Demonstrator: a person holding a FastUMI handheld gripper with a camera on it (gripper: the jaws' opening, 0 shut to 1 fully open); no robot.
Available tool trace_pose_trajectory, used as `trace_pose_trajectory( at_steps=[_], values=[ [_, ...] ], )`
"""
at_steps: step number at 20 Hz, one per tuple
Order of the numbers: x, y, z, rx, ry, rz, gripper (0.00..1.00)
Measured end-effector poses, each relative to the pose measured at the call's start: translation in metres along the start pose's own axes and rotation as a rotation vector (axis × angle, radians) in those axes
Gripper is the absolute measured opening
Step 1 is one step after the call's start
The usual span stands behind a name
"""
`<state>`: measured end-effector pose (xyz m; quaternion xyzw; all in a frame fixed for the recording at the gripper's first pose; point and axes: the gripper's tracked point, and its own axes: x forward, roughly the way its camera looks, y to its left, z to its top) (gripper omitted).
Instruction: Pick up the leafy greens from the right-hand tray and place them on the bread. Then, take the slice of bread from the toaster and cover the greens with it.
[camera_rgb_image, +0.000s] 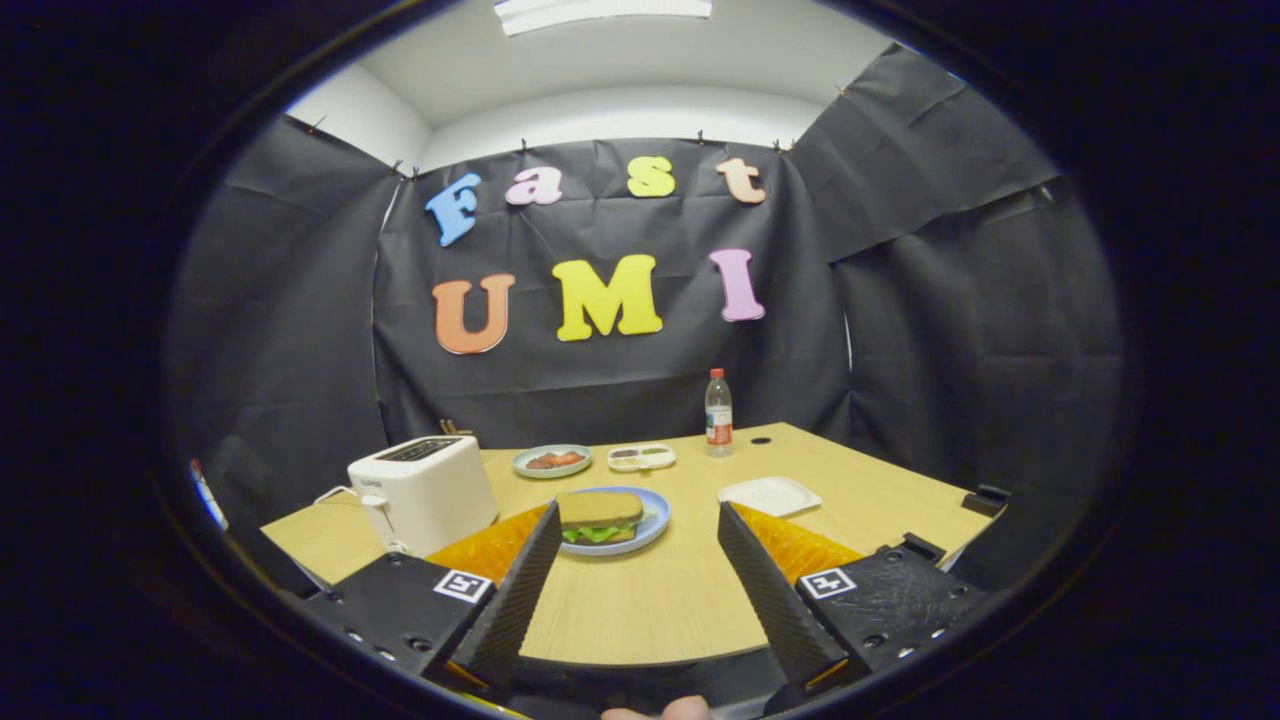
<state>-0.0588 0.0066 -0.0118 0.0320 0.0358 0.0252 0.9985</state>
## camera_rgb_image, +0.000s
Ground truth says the pale green round plate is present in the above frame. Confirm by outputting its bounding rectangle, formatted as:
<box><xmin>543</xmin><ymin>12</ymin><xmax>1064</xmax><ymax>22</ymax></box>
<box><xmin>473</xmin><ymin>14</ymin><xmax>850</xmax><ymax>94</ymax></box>
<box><xmin>512</xmin><ymin>444</ymin><xmax>593</xmax><ymax>480</ymax></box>

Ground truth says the white toaster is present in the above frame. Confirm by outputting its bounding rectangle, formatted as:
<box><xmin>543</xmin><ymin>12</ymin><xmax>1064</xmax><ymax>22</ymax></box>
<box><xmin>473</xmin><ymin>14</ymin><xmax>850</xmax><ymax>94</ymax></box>
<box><xmin>347</xmin><ymin>435</ymin><xmax>499</xmax><ymax>557</ymax></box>

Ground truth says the clear water bottle red label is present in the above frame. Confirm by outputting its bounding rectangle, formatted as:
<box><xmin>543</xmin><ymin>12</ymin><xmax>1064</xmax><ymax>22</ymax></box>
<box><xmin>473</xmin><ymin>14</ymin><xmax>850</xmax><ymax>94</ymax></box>
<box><xmin>705</xmin><ymin>368</ymin><xmax>734</xmax><ymax>459</ymax></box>

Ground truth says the black backdrop cloth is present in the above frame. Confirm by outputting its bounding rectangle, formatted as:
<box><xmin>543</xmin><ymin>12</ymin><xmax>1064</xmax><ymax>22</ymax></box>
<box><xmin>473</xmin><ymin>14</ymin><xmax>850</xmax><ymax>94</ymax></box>
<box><xmin>165</xmin><ymin>45</ymin><xmax>1126</xmax><ymax>591</ymax></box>

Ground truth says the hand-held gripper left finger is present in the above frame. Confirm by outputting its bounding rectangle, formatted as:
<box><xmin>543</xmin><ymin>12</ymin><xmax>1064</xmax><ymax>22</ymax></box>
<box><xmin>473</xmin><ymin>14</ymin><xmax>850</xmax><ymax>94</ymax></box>
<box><xmin>300</xmin><ymin>500</ymin><xmax>563</xmax><ymax>701</ymax></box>

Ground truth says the white divided condiment dish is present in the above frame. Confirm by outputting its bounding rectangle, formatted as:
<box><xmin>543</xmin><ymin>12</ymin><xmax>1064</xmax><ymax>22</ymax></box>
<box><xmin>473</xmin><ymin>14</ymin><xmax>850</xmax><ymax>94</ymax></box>
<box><xmin>607</xmin><ymin>443</ymin><xmax>677</xmax><ymax>473</ymax></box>

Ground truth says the brown toasted bread slice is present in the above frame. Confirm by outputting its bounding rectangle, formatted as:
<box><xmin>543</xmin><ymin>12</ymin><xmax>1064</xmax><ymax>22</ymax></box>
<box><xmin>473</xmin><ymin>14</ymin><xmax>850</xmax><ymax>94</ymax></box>
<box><xmin>556</xmin><ymin>491</ymin><xmax>644</xmax><ymax>530</ymax></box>

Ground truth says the green lettuce leaf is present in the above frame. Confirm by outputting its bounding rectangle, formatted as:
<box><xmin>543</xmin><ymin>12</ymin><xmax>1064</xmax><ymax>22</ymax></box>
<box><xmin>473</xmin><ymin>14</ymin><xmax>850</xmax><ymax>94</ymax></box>
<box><xmin>560</xmin><ymin>520</ymin><xmax>656</xmax><ymax>545</ymax></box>

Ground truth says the ceiling light panel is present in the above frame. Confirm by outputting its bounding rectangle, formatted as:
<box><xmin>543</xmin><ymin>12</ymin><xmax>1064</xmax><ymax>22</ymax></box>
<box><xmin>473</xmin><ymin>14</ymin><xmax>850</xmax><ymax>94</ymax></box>
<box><xmin>493</xmin><ymin>0</ymin><xmax>714</xmax><ymax>38</ymax></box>

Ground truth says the white square plate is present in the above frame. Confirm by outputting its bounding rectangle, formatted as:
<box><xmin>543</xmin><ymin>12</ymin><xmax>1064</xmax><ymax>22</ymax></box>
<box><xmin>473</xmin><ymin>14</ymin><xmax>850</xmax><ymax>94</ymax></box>
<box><xmin>718</xmin><ymin>476</ymin><xmax>823</xmax><ymax>519</ymax></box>

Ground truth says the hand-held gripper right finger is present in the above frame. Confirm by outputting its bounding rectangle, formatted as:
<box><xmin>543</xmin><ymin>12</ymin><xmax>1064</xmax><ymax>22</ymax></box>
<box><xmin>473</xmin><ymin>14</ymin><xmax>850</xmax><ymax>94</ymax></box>
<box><xmin>717</xmin><ymin>500</ymin><xmax>986</xmax><ymax>699</ymax></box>

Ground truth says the blue round plate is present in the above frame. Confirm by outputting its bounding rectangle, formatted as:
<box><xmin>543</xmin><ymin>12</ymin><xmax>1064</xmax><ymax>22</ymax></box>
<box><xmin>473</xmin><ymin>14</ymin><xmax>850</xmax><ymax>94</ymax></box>
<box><xmin>557</xmin><ymin>486</ymin><xmax>671</xmax><ymax>557</ymax></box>

